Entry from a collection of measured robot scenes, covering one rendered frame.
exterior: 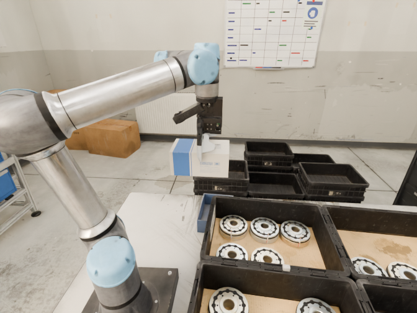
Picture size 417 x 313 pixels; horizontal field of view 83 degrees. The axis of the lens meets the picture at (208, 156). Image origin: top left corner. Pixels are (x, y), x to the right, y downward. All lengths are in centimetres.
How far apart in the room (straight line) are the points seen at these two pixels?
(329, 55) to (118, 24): 275
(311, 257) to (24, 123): 84
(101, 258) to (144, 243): 41
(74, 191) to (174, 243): 52
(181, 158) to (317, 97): 307
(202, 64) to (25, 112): 34
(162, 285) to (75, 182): 44
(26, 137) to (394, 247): 110
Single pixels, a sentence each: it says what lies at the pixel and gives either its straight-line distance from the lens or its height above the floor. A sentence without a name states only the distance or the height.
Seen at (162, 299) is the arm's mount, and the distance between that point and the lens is 86.
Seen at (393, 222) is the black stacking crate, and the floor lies 89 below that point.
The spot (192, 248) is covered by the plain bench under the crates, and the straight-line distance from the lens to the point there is 104.
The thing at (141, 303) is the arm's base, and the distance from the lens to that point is 80.
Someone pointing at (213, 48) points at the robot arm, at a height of 145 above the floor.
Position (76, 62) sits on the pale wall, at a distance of 405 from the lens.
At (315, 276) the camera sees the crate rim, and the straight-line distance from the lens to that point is 73.
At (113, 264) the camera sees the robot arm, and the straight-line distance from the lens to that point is 68.
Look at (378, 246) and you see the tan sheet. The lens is 105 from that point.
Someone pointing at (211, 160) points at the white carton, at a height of 111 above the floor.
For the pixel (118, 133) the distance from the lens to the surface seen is 329.
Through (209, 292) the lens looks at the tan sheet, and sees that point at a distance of 77.
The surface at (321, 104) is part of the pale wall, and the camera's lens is 374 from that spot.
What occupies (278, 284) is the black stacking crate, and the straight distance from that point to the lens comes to 74.
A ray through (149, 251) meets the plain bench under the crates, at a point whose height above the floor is 70.
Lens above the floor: 147
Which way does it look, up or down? 27 degrees down
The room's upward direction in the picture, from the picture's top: straight up
